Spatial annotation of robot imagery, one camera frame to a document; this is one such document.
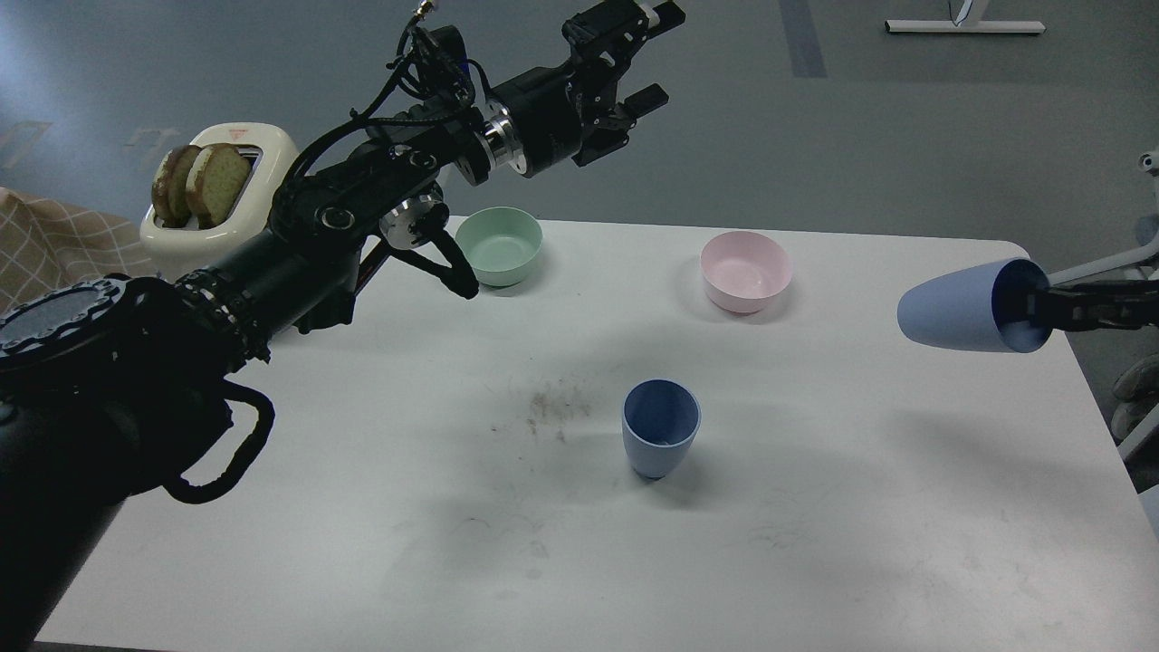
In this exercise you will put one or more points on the pink bowl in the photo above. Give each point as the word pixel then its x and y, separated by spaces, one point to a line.
pixel 743 272

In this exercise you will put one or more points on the blue cup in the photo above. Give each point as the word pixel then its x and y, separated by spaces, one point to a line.
pixel 659 420
pixel 985 308

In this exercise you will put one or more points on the toast slice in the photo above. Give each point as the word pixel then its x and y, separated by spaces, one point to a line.
pixel 168 190
pixel 215 182

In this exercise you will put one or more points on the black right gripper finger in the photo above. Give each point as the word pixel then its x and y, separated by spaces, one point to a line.
pixel 1125 305

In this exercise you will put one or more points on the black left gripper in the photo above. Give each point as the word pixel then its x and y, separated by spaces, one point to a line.
pixel 573 111

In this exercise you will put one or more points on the left toast slice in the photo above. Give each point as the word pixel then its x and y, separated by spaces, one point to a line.
pixel 168 190

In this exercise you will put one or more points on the right toast slice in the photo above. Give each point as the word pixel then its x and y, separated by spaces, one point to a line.
pixel 215 182

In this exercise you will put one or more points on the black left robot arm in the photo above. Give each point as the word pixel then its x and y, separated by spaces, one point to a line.
pixel 116 386

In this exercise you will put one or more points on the white stand base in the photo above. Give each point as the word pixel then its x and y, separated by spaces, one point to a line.
pixel 968 19

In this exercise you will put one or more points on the green bowl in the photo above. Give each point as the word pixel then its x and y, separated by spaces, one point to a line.
pixel 502 245

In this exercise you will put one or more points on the cream white toaster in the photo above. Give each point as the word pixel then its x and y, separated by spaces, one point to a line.
pixel 270 150

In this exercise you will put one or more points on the beige checkered cloth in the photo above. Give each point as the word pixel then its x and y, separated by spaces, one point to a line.
pixel 48 244

